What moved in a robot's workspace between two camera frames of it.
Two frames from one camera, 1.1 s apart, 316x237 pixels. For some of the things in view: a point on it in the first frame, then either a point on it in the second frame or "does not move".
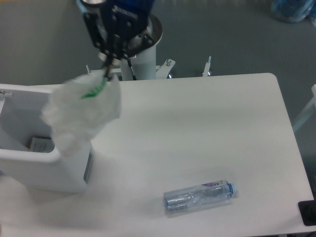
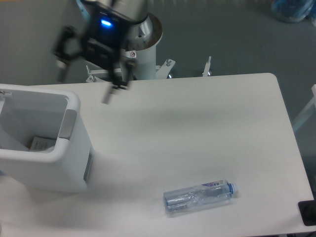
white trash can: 27,153 does not move
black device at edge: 307,211 does not move
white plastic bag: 75,109 → 49,150
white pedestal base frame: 162,71 does not move
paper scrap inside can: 41,145 does not move
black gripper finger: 108,61 → 68,46
